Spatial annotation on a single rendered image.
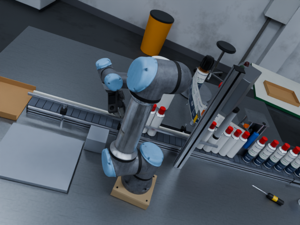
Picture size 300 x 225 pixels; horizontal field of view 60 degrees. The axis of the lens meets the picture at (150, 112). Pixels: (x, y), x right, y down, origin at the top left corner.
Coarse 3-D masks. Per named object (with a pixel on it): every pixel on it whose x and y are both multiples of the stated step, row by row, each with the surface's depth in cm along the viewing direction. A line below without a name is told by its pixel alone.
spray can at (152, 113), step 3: (156, 105) 140; (153, 108) 140; (153, 111) 141; (150, 114) 141; (153, 114) 141; (150, 117) 143; (153, 117) 144; (147, 120) 144; (150, 120) 144; (147, 123) 145; (150, 123) 147; (144, 129) 149; (147, 129) 150; (144, 132) 150
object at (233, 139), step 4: (236, 132) 147; (240, 132) 147; (232, 136) 149; (236, 136) 148; (228, 140) 152; (232, 140) 150; (236, 140) 149; (224, 144) 155; (228, 144) 152; (232, 144) 151; (224, 148) 155; (228, 148) 154; (220, 152) 158; (224, 152) 156; (224, 156) 159
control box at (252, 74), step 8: (240, 64) 118; (248, 72) 113; (256, 72) 116; (248, 80) 107; (256, 80) 120; (240, 88) 109; (248, 88) 113; (232, 96) 113; (240, 96) 111; (232, 104) 114; (224, 112) 118
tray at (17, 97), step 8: (0, 80) 151; (8, 80) 150; (0, 88) 147; (8, 88) 149; (16, 88) 151; (24, 88) 153; (32, 88) 153; (0, 96) 143; (8, 96) 145; (16, 96) 146; (24, 96) 148; (32, 96) 151; (0, 104) 139; (8, 104) 141; (16, 104) 142; (24, 104) 144; (0, 112) 132; (8, 112) 137; (16, 112) 138; (16, 120) 135
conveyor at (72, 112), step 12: (48, 108) 141; (60, 108) 144; (72, 108) 147; (84, 120) 145; (96, 120) 147; (108, 120) 150; (156, 132) 155; (180, 144) 154; (216, 156) 157; (240, 156) 164; (264, 168) 163
